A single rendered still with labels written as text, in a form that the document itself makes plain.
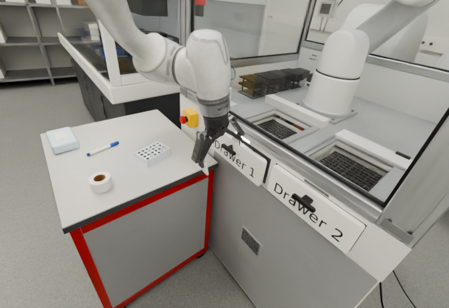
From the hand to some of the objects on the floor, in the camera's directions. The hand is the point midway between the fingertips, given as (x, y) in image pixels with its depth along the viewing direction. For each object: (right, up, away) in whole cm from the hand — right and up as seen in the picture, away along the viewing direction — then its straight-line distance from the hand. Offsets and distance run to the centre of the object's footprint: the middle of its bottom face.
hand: (221, 160), depth 77 cm
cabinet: (+39, -60, +80) cm, 108 cm away
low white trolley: (-50, -60, +65) cm, 102 cm away
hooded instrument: (-81, +19, +185) cm, 203 cm away
